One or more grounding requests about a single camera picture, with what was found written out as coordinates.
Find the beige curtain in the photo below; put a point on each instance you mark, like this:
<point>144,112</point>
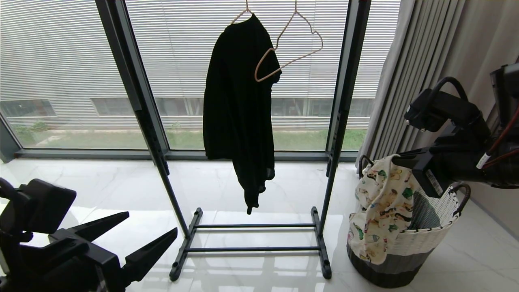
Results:
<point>425,61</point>

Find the white laundry basket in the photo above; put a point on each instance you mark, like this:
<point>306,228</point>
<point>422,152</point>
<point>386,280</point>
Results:
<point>417,243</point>

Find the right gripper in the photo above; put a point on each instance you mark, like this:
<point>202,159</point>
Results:
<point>466,162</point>

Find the black clothes rack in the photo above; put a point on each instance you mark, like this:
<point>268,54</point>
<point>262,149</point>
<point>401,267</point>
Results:
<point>251,248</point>

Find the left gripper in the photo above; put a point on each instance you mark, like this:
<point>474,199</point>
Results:
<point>61,267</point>

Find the cream printed garment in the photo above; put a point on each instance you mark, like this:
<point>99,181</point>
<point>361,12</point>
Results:
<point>381,211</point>

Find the window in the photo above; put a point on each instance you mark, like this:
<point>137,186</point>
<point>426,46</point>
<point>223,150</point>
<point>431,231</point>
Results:
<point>61,61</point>

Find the pink clothes hanger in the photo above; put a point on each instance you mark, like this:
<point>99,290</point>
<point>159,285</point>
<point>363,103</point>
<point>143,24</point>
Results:
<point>246,6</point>
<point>259,61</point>

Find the black garment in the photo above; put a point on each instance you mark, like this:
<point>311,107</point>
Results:
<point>239,101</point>

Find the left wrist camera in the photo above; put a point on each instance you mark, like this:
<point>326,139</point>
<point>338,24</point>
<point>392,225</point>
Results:
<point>44,202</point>

